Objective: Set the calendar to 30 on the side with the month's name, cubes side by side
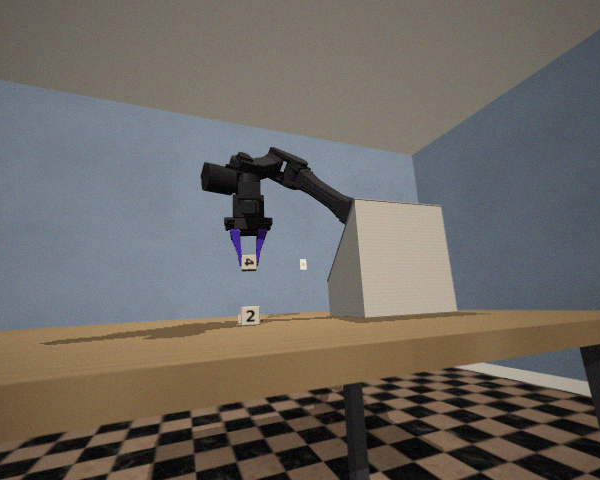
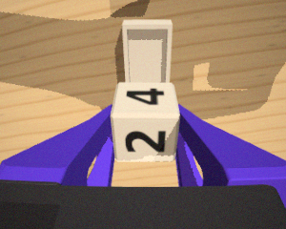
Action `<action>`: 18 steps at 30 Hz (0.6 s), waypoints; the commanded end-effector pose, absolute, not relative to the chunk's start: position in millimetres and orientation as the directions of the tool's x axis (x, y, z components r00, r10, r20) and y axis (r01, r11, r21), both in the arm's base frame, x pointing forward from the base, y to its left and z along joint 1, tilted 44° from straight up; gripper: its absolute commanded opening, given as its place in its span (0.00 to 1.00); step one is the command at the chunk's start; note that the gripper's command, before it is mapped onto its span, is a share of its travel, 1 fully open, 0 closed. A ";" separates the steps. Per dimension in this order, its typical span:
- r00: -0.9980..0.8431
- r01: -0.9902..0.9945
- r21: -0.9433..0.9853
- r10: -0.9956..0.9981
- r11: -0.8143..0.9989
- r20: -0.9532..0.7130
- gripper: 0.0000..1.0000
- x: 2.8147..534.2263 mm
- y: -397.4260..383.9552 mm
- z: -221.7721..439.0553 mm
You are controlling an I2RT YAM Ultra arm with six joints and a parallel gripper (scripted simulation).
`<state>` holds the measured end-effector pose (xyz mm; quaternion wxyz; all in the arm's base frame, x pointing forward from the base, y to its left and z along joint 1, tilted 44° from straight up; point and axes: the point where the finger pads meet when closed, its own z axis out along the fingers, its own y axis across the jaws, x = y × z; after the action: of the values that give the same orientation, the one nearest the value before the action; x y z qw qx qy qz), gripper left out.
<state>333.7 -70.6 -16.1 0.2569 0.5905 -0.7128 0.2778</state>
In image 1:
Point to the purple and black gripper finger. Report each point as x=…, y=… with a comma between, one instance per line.
x=261, y=237
x=236, y=236

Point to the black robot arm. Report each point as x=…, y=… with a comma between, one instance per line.
x=245, y=182

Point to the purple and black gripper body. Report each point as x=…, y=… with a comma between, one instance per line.
x=248, y=226

